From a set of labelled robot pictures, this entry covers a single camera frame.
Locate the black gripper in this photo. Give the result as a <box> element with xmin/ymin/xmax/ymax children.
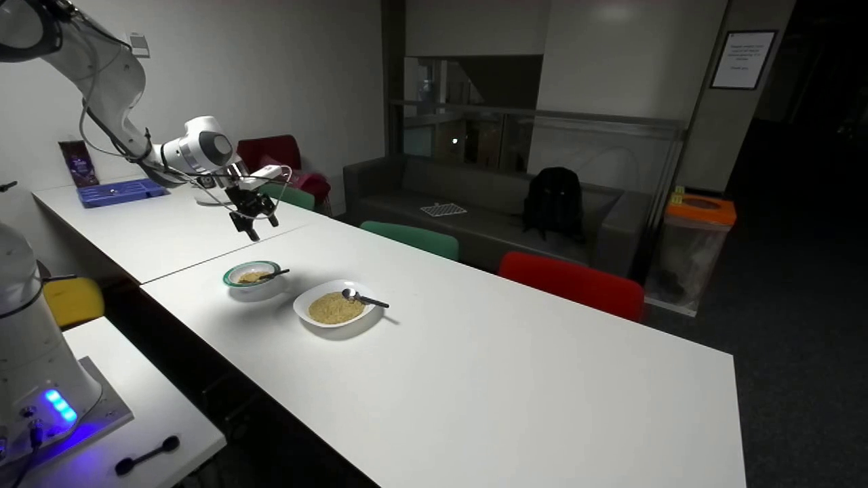
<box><xmin>225</xmin><ymin>186</ymin><xmax>280</xmax><ymax>241</ymax></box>

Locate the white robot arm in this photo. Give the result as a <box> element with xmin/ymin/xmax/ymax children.
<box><xmin>0</xmin><ymin>0</ymin><xmax>280</xmax><ymax>241</ymax></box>

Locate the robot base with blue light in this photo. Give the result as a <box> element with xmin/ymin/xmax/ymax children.
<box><xmin>0</xmin><ymin>226</ymin><xmax>118</xmax><ymax>471</ymax></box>

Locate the green rimmed round bowl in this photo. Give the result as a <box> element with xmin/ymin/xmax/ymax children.
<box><xmin>223</xmin><ymin>261</ymin><xmax>280</xmax><ymax>289</ymax></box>

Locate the white oval bowl with grains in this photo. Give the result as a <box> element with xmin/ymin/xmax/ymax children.
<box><xmin>293</xmin><ymin>280</ymin><xmax>377</xmax><ymax>330</ymax></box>

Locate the green chair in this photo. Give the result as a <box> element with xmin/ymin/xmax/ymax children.
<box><xmin>362</xmin><ymin>220</ymin><xmax>459</xmax><ymax>261</ymax></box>
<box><xmin>269</xmin><ymin>185</ymin><xmax>318</xmax><ymax>209</ymax></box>

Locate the dark red armchair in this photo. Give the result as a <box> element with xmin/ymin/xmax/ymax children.
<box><xmin>236</xmin><ymin>135</ymin><xmax>332</xmax><ymax>204</ymax></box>

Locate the metal spoon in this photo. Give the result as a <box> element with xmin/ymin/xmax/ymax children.
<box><xmin>343</xmin><ymin>287</ymin><xmax>392</xmax><ymax>310</ymax></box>

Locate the blue box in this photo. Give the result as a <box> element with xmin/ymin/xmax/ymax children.
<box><xmin>80</xmin><ymin>180</ymin><xmax>165</xmax><ymax>209</ymax></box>

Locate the paper on sofa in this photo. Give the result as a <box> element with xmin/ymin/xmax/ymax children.
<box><xmin>421</xmin><ymin>204</ymin><xmax>467</xmax><ymax>220</ymax></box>

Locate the yellow stool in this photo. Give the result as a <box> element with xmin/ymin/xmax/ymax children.
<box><xmin>44</xmin><ymin>277</ymin><xmax>105</xmax><ymax>329</ymax></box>

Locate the dark grey sofa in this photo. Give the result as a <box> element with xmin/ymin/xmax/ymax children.
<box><xmin>344</xmin><ymin>155</ymin><xmax>652</xmax><ymax>277</ymax></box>

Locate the black dumbbell shaped tool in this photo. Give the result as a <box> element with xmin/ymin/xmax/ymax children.
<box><xmin>115</xmin><ymin>433</ymin><xmax>179</xmax><ymax>476</ymax></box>

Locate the black backpack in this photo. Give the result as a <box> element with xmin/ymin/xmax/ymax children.
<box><xmin>523</xmin><ymin>169</ymin><xmax>583</xmax><ymax>241</ymax></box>

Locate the red chair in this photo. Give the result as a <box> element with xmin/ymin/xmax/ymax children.
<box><xmin>496</xmin><ymin>253</ymin><xmax>645</xmax><ymax>319</ymax></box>

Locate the orange lidded bin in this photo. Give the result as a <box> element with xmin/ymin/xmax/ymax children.
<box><xmin>645</xmin><ymin>190</ymin><xmax>737</xmax><ymax>317</ymax></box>

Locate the framed wall notice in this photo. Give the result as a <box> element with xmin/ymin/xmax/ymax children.
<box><xmin>710</xmin><ymin>29</ymin><xmax>775</xmax><ymax>89</ymax></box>

